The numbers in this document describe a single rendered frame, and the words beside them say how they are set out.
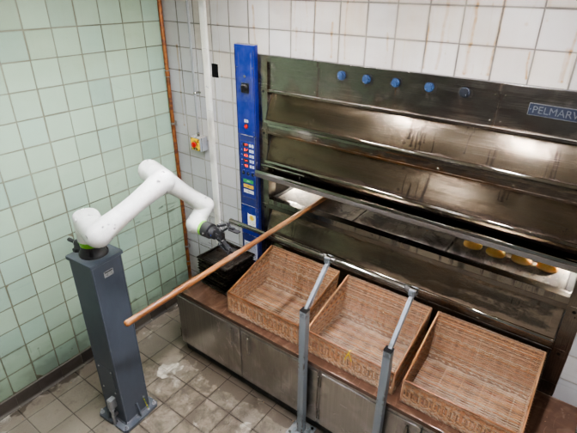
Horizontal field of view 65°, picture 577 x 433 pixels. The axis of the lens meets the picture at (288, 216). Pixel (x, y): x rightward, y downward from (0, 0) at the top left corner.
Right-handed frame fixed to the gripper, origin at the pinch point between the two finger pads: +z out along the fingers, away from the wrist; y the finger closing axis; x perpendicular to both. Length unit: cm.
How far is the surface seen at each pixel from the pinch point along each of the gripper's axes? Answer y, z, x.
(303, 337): 40, 49, 3
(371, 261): 18, 56, -56
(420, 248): -1, 84, -57
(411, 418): 62, 111, -3
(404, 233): -1, 70, -68
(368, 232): 0, 52, -56
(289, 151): -37, -7, -56
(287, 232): 20, -7, -55
